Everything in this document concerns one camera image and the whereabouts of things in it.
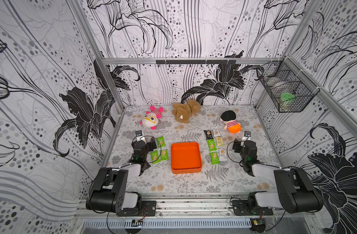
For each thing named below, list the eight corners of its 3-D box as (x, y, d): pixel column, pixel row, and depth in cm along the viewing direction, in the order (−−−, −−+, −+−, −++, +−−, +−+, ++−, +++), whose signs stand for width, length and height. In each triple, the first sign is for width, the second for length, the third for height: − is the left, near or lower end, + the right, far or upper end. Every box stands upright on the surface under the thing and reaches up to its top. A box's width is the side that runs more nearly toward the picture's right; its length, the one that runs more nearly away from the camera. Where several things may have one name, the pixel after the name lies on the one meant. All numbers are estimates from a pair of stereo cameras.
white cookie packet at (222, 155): (219, 161, 91) (220, 159, 90) (217, 150, 96) (218, 148, 95) (227, 161, 91) (227, 159, 90) (224, 150, 96) (225, 148, 95)
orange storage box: (170, 174, 86) (169, 170, 81) (172, 146, 99) (171, 141, 94) (201, 174, 86) (202, 170, 81) (198, 146, 99) (199, 141, 93)
